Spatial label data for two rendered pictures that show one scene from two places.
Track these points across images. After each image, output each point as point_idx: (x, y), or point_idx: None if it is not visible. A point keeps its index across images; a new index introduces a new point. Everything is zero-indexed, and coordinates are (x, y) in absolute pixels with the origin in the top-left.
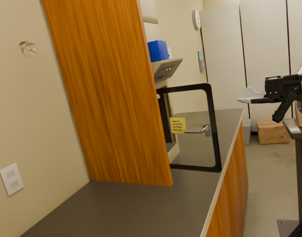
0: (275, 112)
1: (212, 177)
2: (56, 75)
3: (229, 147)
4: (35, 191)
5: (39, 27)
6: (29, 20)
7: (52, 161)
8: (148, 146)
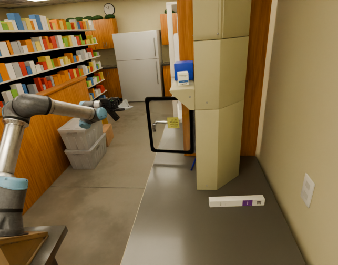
0: (116, 114)
1: (159, 160)
2: (268, 63)
3: (143, 196)
4: None
5: (272, 20)
6: (270, 14)
7: None
8: None
